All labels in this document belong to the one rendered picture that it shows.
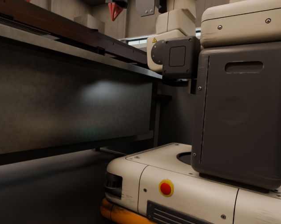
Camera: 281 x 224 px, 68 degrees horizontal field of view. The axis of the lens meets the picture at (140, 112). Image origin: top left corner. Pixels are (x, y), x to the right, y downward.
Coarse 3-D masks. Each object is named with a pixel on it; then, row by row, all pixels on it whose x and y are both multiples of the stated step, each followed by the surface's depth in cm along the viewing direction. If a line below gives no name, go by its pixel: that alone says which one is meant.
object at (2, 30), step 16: (0, 32) 54; (16, 32) 57; (16, 48) 75; (32, 48) 78; (48, 48) 64; (64, 48) 69; (80, 48) 74; (80, 64) 98; (96, 64) 104; (112, 64) 87; (128, 64) 96; (160, 80) 139
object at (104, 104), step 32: (0, 64) 68; (32, 64) 76; (64, 64) 87; (0, 96) 69; (32, 96) 77; (64, 96) 88; (96, 96) 103; (128, 96) 123; (0, 128) 70; (32, 128) 78; (64, 128) 90; (96, 128) 104; (128, 128) 125
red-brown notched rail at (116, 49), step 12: (0, 0) 70; (12, 12) 73; (24, 12) 77; (36, 12) 80; (36, 24) 80; (48, 24) 84; (60, 24) 89; (60, 36) 91; (72, 36) 94; (84, 36) 99; (96, 36) 105; (108, 48) 112; (120, 48) 120; (132, 60) 132; (144, 60) 140
